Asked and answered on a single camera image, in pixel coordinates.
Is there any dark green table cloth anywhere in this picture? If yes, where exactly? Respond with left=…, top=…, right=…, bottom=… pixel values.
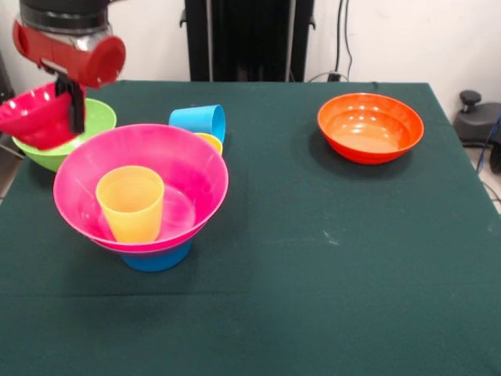
left=0, top=80, right=501, bottom=376

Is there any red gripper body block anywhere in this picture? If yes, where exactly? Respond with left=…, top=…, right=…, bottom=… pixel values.
left=11, top=19, right=127, bottom=90

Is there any black wall cable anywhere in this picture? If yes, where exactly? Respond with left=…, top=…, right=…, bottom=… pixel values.
left=334, top=0, right=355, bottom=81

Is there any blue bowl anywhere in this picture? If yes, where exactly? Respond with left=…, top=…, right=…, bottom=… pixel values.
left=120, top=240, right=193, bottom=273

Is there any orange-yellow cup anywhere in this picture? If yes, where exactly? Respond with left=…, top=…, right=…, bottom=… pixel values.
left=194, top=132, right=224, bottom=157

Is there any pale yellow translucent cup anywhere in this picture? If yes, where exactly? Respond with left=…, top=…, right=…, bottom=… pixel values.
left=96, top=165, right=165, bottom=244

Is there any large green bowl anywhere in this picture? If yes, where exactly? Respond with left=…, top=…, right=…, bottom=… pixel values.
left=11, top=97, right=117, bottom=173

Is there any small pink-red bowl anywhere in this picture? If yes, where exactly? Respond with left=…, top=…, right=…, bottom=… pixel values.
left=0, top=81, right=86, bottom=151

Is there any blue cup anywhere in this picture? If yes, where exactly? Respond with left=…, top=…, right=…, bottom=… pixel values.
left=168, top=103, right=227, bottom=144

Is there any orange bowl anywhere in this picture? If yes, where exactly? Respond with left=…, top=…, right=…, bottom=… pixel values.
left=317, top=92, right=425, bottom=165

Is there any black grey floor stand base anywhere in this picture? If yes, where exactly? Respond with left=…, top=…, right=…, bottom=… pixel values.
left=452, top=89, right=501, bottom=148

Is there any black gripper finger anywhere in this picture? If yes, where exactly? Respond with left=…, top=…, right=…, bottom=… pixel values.
left=67, top=81, right=87, bottom=135
left=54, top=76, right=72, bottom=98

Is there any large pink bowl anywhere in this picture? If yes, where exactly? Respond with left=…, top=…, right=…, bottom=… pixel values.
left=52, top=123, right=230, bottom=252

